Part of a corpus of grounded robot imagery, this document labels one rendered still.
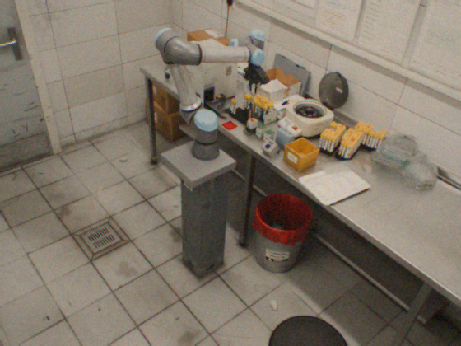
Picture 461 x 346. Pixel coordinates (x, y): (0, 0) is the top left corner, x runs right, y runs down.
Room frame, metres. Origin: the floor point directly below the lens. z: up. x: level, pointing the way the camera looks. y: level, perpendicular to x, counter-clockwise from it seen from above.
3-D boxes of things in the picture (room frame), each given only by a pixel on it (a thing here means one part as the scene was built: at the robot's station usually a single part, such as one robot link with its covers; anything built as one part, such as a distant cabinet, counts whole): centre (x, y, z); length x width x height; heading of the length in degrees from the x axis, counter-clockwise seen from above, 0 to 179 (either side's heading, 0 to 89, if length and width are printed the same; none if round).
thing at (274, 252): (1.99, -0.34, 0.22); 0.38 x 0.37 x 0.44; 43
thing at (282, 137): (2.06, -0.28, 0.92); 0.10 x 0.07 x 0.10; 44
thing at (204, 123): (1.90, 0.16, 1.08); 0.13 x 0.12 x 0.14; 33
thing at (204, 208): (1.89, 0.15, 0.44); 0.20 x 0.20 x 0.87; 43
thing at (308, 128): (2.28, -0.42, 0.94); 0.30 x 0.24 x 0.12; 124
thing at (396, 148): (2.01, -0.90, 0.97); 0.26 x 0.17 x 0.19; 64
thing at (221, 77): (2.61, 0.20, 1.03); 0.31 x 0.27 x 0.30; 43
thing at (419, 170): (1.86, -0.99, 0.94); 0.20 x 0.17 x 0.14; 14
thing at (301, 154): (1.92, -0.36, 0.92); 0.13 x 0.13 x 0.10; 39
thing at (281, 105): (2.44, -0.33, 0.92); 0.24 x 0.12 x 0.10; 133
